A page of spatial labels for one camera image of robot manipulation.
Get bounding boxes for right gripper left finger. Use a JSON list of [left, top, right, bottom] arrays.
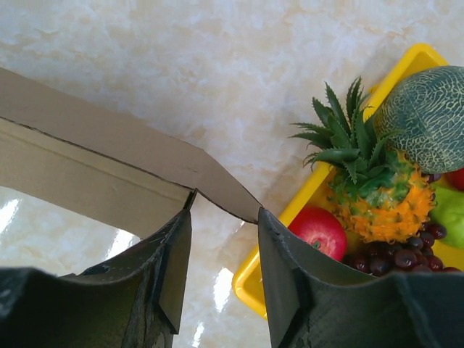
[[1, 210, 191, 347]]

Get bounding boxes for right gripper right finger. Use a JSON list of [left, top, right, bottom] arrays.
[[258, 209, 463, 347]]

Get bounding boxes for red apple near front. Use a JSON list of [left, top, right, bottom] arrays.
[[288, 206, 347, 261]]

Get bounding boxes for red apple at back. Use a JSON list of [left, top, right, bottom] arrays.
[[445, 168, 464, 191]]

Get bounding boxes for red apple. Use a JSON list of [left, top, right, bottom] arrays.
[[288, 206, 347, 261], [445, 168, 464, 191]]

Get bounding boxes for dark purple grape bunch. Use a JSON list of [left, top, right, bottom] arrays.
[[342, 172, 463, 278]]

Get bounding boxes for green apple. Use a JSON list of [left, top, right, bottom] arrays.
[[431, 183, 463, 249]]

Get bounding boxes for green netted melon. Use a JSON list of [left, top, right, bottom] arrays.
[[371, 65, 463, 173]]

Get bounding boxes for brown cardboard box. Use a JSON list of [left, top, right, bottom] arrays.
[[1, 70, 260, 238]]

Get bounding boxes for yellow plastic fruit tray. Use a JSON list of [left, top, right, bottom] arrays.
[[233, 43, 463, 318]]

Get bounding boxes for toy pineapple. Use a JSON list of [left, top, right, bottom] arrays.
[[294, 78, 435, 244]]

